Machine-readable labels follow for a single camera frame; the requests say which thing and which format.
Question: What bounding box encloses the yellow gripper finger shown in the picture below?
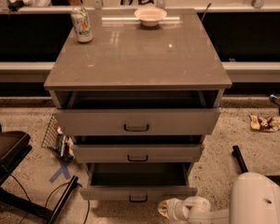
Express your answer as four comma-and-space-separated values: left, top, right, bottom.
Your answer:
158, 200, 172, 218

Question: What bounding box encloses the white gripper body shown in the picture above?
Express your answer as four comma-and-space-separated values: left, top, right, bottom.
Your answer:
168, 196, 211, 222

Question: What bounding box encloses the grey bottom drawer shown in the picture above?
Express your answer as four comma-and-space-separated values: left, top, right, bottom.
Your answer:
80, 162, 197, 203

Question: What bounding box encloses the grey drawer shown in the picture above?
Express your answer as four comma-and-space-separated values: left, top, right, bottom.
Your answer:
54, 108, 220, 135
80, 162, 197, 203
73, 145, 203, 163

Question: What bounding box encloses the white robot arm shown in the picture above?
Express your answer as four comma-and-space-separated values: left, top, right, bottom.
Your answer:
158, 172, 280, 224

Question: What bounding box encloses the grey middle drawer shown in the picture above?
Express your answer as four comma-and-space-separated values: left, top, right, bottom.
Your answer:
73, 145, 203, 163

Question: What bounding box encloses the grey drawer cabinet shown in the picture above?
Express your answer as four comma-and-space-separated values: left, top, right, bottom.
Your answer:
43, 7, 233, 173

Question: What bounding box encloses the grey top drawer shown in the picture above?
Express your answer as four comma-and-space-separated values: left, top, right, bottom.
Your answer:
54, 108, 220, 135

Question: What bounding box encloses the black metal leg right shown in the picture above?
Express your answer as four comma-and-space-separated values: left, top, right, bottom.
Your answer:
231, 146, 248, 174

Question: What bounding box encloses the black metal leg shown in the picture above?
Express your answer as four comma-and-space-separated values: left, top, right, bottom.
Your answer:
46, 175, 78, 224
231, 146, 248, 174

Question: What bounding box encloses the black metal leg left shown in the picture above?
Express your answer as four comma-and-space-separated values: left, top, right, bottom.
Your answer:
46, 175, 78, 224

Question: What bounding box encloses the brown snack bag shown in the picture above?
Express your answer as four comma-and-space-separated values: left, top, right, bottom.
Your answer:
249, 115, 280, 133

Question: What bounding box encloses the black tray stand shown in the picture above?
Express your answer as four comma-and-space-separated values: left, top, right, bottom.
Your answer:
0, 123, 52, 221

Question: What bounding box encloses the white bowl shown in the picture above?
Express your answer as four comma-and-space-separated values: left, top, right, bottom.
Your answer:
134, 7, 167, 27

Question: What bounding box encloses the green soda can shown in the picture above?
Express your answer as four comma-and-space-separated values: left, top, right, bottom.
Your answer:
71, 7, 93, 43

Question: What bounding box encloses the black cable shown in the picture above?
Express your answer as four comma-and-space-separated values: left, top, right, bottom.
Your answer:
9, 174, 91, 224

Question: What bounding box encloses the wire mesh basket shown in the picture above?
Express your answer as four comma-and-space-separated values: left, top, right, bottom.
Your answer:
42, 116, 74, 161

